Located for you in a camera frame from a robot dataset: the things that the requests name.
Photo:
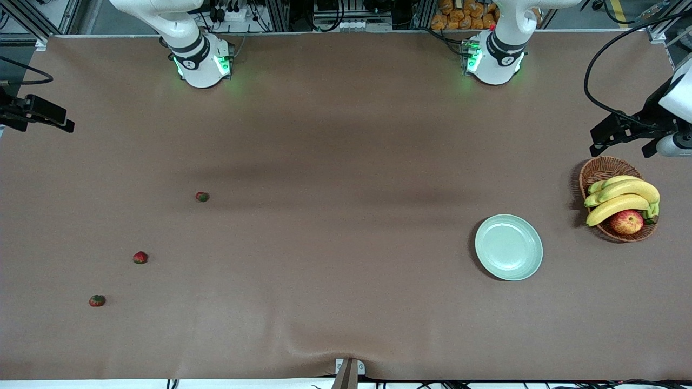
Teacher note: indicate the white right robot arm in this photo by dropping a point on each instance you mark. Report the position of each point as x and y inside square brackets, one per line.
[200, 70]

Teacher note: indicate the white power strip with plugs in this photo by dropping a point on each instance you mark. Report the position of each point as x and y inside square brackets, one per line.
[232, 13]

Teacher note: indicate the red plastic strawberry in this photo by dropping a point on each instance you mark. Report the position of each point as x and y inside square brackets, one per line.
[97, 301]
[140, 257]
[202, 196]

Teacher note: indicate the pale green round plate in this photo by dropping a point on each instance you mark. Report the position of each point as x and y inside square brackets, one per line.
[508, 248]

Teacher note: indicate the aluminium frame profile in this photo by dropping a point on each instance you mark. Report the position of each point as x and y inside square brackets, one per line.
[657, 33]
[27, 19]

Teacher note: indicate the brown table cover mat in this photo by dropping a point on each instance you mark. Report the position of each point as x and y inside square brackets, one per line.
[346, 302]

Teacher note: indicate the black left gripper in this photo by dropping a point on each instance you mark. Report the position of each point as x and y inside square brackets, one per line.
[652, 116]

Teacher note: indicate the small white power strip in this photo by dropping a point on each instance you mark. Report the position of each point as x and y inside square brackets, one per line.
[351, 25]

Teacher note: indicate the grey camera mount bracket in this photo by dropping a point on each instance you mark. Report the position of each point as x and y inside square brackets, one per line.
[348, 375]

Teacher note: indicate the brown wicker basket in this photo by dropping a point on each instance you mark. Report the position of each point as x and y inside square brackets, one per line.
[600, 170]

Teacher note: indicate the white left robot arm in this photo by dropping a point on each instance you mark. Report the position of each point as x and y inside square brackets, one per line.
[500, 59]

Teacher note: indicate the yellow banana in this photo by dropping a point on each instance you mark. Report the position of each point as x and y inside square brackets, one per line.
[621, 178]
[632, 188]
[616, 208]

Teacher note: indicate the red yellow apple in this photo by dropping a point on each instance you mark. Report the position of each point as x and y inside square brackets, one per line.
[627, 222]

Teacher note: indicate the bag of orange buns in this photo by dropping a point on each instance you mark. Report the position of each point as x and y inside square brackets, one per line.
[459, 19]

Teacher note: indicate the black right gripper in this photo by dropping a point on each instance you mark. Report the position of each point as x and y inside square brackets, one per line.
[12, 113]

